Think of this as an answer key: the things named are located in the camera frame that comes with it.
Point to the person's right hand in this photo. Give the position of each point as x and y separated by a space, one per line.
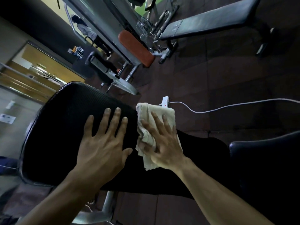
165 147

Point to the person's left hand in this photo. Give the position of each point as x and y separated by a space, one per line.
100 152

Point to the person's right little finger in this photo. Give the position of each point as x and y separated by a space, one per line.
175 134

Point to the person's right thumb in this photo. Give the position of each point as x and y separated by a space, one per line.
146 148

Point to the person's right middle finger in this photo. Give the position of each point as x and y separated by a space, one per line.
157 123

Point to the person's left little finger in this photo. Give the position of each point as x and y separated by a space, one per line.
89 126

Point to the person's left thumb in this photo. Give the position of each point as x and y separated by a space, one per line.
126 154

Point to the person's left middle finger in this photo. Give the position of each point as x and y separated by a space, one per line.
114 121

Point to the cream cleaning cloth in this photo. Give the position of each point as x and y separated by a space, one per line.
145 114

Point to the person's left forearm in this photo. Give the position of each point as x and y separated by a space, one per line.
61 201

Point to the person's right forearm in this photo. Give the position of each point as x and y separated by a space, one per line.
215 196

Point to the white power strip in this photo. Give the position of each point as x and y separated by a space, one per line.
165 101

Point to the black textured machine seat pad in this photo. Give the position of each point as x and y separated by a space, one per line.
63 128

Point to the small black machine seat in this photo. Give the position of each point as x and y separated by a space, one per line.
100 64

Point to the glass window pane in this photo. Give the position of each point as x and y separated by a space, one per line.
37 72

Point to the rack of bottles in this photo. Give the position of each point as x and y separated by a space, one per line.
76 52

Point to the orange machine pad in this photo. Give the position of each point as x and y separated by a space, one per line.
136 48

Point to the blue object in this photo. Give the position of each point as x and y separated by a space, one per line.
7 165

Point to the smooth black vinyl pad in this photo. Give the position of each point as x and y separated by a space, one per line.
267 161

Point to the black flat workout bench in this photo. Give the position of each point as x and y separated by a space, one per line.
211 19

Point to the silver seat support frame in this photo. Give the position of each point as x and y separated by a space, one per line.
103 210

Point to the small white wall plate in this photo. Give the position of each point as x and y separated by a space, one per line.
10 104

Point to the white wall socket plate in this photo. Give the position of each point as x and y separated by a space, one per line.
7 118

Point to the grey metal gym machine frame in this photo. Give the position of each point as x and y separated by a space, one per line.
105 23

